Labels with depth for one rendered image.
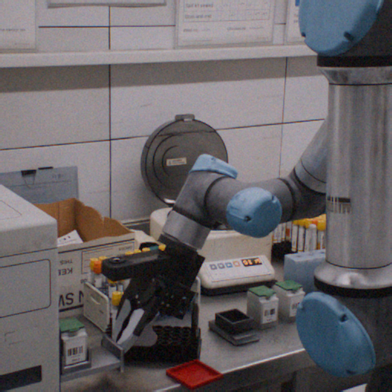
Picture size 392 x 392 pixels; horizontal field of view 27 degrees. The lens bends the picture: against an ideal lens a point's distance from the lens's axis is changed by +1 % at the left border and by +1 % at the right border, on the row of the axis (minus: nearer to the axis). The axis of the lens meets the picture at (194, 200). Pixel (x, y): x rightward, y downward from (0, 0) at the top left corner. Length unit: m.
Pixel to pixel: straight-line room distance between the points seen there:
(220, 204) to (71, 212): 0.64
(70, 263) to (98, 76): 0.51
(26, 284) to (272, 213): 0.38
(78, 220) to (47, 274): 0.64
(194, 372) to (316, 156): 0.42
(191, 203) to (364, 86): 0.41
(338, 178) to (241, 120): 1.09
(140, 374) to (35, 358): 0.21
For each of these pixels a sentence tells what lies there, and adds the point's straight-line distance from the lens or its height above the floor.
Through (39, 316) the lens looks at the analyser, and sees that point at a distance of 1.24.
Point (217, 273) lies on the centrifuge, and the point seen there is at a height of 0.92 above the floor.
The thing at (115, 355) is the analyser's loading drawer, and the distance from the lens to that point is 1.36.
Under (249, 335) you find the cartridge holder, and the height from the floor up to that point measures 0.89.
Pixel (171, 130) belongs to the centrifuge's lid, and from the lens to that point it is 1.96.
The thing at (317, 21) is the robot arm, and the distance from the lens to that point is 1.04.
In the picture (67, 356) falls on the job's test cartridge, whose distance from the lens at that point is 1.31.
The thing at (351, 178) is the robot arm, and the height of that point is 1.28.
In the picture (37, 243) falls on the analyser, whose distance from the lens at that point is 1.20.
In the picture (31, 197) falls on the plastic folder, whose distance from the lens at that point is 1.86.
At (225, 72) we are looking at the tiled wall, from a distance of 2.08.
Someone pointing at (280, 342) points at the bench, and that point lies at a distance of 1.52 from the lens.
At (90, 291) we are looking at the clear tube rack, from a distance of 1.56.
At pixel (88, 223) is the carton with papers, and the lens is 1.80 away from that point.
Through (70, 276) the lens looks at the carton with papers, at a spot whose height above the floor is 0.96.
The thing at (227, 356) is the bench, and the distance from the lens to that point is 1.46.
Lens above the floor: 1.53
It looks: 16 degrees down
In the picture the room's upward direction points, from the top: 2 degrees clockwise
